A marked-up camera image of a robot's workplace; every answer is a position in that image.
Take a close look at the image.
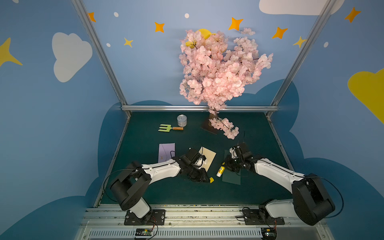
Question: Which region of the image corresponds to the dark green envelope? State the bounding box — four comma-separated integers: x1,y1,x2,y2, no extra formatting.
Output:
221,160,241,186

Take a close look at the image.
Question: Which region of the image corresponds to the yellow glue stick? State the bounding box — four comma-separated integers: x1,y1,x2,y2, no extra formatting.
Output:
216,163,225,178

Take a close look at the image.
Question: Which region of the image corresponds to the cream yellow envelope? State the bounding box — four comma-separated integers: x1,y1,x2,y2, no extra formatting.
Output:
199,147,216,171

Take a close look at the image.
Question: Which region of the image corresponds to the purple envelope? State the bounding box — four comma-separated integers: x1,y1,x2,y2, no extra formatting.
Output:
158,143,175,163

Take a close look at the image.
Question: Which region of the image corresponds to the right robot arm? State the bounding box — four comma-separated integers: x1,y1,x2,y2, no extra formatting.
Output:
223,143,336,226

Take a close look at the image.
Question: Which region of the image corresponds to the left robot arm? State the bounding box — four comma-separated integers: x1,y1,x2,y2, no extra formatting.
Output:
109,148,214,222

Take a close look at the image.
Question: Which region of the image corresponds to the green toy garden fork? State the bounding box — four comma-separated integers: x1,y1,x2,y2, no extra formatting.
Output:
158,124,184,133

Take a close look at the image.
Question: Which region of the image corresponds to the silver tin can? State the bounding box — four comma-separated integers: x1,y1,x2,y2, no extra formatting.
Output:
177,115,188,127

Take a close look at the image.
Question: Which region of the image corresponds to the right controller board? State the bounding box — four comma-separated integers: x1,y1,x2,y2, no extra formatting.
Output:
261,228,277,240

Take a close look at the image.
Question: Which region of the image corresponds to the controller board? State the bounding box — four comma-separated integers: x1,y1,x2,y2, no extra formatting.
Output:
134,228,155,240
261,228,277,240

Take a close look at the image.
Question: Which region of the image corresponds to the left controller board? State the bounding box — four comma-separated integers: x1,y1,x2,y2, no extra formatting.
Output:
134,228,155,240

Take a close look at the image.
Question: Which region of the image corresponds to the pink cherry blossom tree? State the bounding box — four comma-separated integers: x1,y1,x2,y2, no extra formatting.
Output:
179,29,273,140

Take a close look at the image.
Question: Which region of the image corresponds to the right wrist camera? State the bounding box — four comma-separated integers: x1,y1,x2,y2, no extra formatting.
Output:
229,146,241,159

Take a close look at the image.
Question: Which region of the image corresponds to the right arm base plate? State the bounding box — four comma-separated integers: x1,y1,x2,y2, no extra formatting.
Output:
242,207,285,226

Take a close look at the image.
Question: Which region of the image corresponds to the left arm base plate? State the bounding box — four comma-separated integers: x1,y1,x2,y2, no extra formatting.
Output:
124,209,166,226

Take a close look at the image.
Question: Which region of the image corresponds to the aluminium mounting rail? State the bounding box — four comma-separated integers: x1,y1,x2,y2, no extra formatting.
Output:
75,205,334,240

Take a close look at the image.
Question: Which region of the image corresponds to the right aluminium frame post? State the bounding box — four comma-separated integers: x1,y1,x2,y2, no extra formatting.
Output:
266,0,337,119

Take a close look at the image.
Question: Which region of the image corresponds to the aluminium frame post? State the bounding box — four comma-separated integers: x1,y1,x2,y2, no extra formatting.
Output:
266,0,337,119
72,0,131,118

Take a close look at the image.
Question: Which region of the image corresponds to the left aluminium frame post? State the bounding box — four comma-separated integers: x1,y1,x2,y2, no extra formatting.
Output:
72,0,131,118

